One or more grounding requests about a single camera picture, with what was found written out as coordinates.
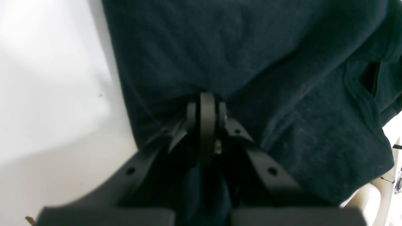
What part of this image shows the black t-shirt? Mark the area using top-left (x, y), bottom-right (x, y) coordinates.
top-left (102, 0), bottom-right (401, 226)

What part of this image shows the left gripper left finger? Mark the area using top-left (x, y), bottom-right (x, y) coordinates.
top-left (36, 102), bottom-right (198, 226)

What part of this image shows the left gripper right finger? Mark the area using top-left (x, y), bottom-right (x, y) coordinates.
top-left (199, 93), bottom-right (367, 226)

